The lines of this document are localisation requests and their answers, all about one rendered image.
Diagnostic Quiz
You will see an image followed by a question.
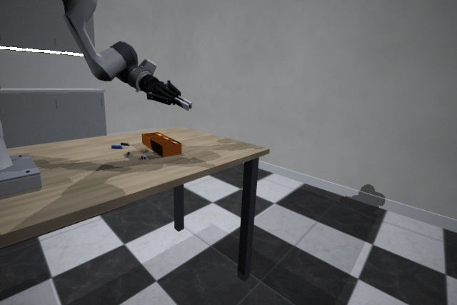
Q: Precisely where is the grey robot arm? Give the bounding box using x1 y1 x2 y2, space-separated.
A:
0 0 156 171

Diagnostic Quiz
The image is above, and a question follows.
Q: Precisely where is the orange three-compartment bin rack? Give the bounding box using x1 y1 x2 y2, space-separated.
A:
142 132 181 157

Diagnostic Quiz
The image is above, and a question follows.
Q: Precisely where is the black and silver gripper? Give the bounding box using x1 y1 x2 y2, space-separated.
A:
139 74 192 111

